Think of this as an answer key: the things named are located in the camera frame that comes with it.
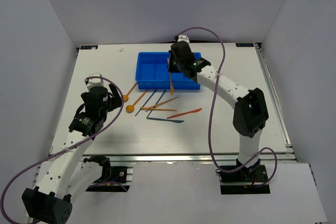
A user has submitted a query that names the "orange plastic knife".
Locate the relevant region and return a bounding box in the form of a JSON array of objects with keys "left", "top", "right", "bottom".
[{"left": 167, "top": 57, "right": 174, "bottom": 96}]

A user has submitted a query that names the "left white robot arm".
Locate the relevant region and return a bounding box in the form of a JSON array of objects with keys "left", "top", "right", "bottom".
[{"left": 22, "top": 83, "right": 122, "bottom": 223}]

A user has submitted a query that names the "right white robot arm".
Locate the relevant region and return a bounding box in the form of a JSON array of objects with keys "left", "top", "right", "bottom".
[{"left": 168, "top": 41, "right": 269, "bottom": 182}]

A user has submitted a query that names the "orange spoon upper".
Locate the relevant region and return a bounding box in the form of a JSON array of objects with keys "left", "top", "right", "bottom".
[{"left": 123, "top": 82, "right": 137, "bottom": 102}]

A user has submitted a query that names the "orange spoon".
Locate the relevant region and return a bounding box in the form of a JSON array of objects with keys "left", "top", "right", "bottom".
[
  {"left": 123, "top": 82, "right": 137, "bottom": 102},
  {"left": 125, "top": 90, "right": 148, "bottom": 113}
]

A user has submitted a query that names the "orange spoon lower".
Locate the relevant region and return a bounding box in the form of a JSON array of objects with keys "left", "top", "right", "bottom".
[{"left": 125, "top": 90, "right": 148, "bottom": 113}]

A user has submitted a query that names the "blue divided plastic tray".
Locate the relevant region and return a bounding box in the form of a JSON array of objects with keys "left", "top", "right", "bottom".
[{"left": 135, "top": 52, "right": 201, "bottom": 90}]

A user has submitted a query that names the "orange chopstick lower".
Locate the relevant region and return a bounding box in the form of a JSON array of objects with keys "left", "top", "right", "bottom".
[{"left": 140, "top": 107, "right": 177, "bottom": 112}]

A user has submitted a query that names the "orange chopstick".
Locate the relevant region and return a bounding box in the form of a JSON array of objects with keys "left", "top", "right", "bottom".
[
  {"left": 140, "top": 107, "right": 177, "bottom": 112},
  {"left": 140, "top": 97, "right": 178, "bottom": 110}
]

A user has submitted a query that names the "dark blue chopstick left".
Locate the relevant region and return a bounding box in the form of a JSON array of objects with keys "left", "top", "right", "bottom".
[{"left": 135, "top": 89, "right": 157, "bottom": 116}]

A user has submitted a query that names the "orange chopstick upper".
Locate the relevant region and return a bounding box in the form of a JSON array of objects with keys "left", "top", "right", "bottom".
[{"left": 140, "top": 97, "right": 178, "bottom": 110}]

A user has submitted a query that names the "red-orange plastic knife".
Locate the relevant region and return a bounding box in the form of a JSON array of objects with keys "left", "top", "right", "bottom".
[{"left": 167, "top": 108, "right": 202, "bottom": 119}]

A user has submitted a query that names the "dark blue plastic knife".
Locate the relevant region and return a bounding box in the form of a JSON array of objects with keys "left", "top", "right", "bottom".
[{"left": 147, "top": 118, "right": 184, "bottom": 123}]

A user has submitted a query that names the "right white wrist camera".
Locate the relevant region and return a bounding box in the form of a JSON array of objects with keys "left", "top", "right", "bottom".
[{"left": 175, "top": 34, "right": 190, "bottom": 44}]

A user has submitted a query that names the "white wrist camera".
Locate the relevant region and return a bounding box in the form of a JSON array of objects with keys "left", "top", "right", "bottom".
[
  {"left": 175, "top": 34, "right": 190, "bottom": 44},
  {"left": 84, "top": 72, "right": 104, "bottom": 91}
]

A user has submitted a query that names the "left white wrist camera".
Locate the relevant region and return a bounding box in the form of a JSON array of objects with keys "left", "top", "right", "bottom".
[{"left": 84, "top": 72, "right": 104, "bottom": 91}]

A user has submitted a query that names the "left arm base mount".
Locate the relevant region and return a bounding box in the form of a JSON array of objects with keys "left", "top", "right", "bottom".
[{"left": 83, "top": 155, "right": 132, "bottom": 193}]

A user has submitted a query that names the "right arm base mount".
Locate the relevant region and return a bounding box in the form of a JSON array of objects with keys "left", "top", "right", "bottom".
[{"left": 216, "top": 165, "right": 270, "bottom": 195}]

